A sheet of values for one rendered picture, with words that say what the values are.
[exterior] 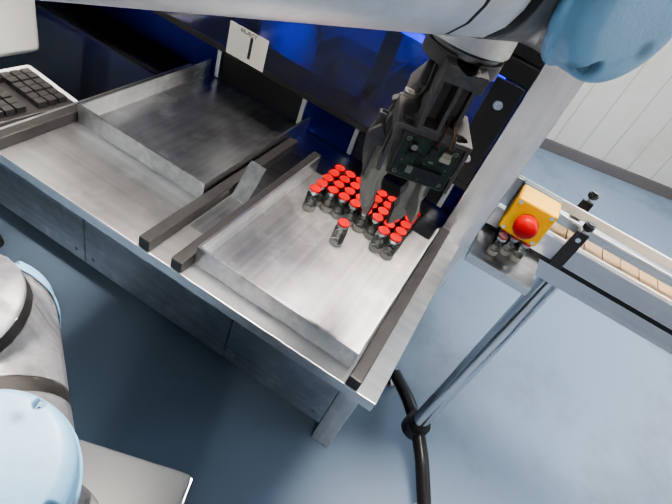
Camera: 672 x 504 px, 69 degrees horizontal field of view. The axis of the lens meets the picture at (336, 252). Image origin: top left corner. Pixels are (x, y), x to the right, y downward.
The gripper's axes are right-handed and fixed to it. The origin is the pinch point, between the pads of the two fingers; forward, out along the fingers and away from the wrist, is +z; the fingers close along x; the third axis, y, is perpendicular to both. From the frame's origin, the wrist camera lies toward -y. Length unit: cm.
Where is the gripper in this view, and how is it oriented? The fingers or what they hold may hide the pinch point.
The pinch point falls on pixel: (381, 205)
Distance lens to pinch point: 57.2
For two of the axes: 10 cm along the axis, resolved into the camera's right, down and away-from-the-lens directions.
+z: -3.1, 6.8, 6.6
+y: -1.2, 6.6, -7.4
